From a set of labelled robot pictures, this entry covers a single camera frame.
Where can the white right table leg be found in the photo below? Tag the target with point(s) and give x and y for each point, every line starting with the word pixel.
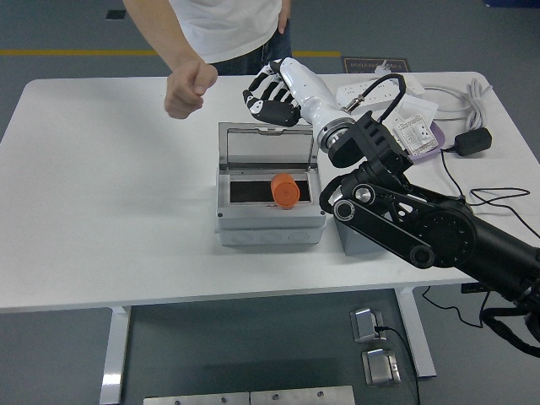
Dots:
pixel 417 337

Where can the black power adapter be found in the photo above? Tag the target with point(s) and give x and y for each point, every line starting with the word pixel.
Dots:
pixel 473 142

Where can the person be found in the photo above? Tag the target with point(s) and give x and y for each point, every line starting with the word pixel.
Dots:
pixel 228 25

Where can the person's right hand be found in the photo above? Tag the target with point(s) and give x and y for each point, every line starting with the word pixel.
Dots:
pixel 190 88

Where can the white power strip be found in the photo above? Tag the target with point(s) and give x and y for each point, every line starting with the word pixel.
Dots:
pixel 352 89

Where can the orange cylindrical battery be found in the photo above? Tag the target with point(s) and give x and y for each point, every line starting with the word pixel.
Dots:
pixel 284 194

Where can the plain white socket panel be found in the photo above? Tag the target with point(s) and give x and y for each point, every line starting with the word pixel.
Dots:
pixel 422 107

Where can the grey plastic junction box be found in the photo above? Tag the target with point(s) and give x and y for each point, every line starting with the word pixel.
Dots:
pixel 270 225

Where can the transparent hinged box lid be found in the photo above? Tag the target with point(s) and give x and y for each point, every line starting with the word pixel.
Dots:
pixel 270 145

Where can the person's left hand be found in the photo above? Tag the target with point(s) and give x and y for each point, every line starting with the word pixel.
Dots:
pixel 283 17

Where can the dark floor sign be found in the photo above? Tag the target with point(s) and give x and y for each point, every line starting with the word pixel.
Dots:
pixel 375 65

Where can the white table leg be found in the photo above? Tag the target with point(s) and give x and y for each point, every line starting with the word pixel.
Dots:
pixel 417 337
pixel 115 354

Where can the white left table leg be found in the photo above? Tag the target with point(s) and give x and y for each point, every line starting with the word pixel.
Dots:
pixel 115 354

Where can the labelled white socket panel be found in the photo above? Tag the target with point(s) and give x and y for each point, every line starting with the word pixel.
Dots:
pixel 417 135

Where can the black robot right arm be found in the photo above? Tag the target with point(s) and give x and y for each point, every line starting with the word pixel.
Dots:
pixel 443 236

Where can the grey block battery stand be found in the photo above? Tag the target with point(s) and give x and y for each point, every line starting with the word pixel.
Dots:
pixel 352 242

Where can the wide metal floor plate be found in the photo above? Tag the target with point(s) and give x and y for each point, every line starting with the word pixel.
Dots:
pixel 196 399

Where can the small white adapter box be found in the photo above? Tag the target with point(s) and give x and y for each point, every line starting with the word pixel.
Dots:
pixel 415 86

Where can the white wall plug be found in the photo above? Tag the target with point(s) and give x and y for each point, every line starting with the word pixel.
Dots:
pixel 383 71

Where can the black desk control panel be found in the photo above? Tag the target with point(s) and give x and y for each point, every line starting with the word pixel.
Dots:
pixel 472 288

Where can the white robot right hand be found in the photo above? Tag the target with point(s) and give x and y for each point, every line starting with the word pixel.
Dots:
pixel 312 93

